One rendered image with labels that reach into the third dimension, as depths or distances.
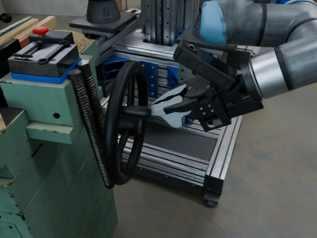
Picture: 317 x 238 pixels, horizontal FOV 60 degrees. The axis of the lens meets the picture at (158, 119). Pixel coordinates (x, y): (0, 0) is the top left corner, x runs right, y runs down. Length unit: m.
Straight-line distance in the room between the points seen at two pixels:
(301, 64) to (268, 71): 0.05
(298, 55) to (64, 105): 0.40
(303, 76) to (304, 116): 1.81
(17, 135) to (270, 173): 1.43
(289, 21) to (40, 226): 0.68
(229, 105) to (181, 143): 1.00
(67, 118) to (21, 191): 0.18
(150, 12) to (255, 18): 0.80
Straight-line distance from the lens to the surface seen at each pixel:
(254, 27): 0.52
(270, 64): 0.46
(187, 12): 1.31
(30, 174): 0.65
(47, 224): 0.77
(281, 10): 0.54
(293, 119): 2.21
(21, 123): 0.60
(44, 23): 0.93
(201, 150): 1.46
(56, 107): 0.56
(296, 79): 0.47
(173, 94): 0.53
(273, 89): 0.47
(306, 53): 0.46
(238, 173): 1.68
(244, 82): 0.48
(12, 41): 0.66
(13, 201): 0.63
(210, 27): 0.52
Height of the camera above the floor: 1.21
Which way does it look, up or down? 38 degrees down
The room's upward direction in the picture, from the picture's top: straight up
